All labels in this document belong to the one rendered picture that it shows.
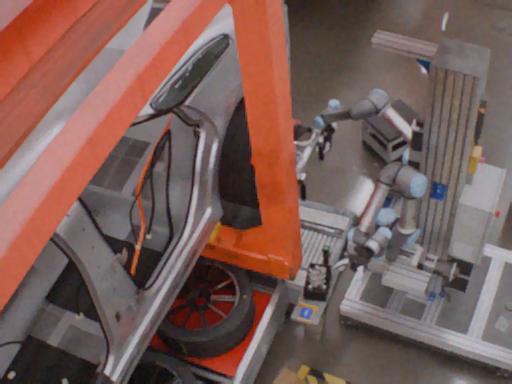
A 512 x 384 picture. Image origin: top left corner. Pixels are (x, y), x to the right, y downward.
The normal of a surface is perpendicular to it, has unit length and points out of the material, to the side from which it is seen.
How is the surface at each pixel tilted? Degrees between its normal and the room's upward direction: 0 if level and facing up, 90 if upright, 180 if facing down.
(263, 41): 90
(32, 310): 48
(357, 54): 0
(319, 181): 0
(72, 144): 0
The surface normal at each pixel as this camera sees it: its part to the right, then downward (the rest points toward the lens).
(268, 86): -0.38, 0.72
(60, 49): -0.10, -0.66
